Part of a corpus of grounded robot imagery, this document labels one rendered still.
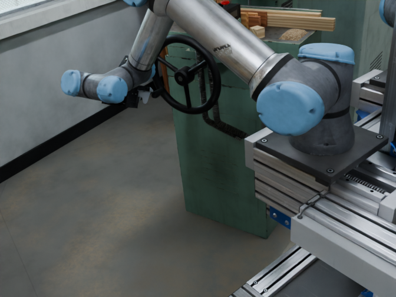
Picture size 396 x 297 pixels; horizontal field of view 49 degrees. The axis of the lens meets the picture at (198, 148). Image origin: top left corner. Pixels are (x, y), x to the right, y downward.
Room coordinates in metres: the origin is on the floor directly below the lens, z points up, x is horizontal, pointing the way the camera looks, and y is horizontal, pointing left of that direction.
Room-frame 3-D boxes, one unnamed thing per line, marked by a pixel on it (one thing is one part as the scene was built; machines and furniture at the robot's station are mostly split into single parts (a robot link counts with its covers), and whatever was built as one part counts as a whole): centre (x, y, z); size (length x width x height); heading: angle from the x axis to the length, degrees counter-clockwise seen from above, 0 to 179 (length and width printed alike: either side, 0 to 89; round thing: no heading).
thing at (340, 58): (0.88, -0.29, 0.98); 0.13 x 0.12 x 0.14; 141
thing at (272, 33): (1.57, -0.15, 0.87); 0.61 x 0.30 x 0.06; 54
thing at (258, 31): (1.47, -0.25, 0.92); 0.04 x 0.03 x 0.03; 29
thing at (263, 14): (1.65, -0.20, 0.93); 0.24 x 0.01 x 0.05; 54
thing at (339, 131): (0.89, -0.30, 0.87); 0.15 x 0.15 x 0.10
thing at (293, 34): (1.44, -0.36, 0.91); 0.10 x 0.07 x 0.02; 144
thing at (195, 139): (1.78, -0.25, 0.35); 0.58 x 0.45 x 0.71; 144
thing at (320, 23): (1.63, -0.25, 0.92); 0.64 x 0.02 x 0.04; 54
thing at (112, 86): (1.17, 0.23, 0.90); 0.11 x 0.11 x 0.08; 51
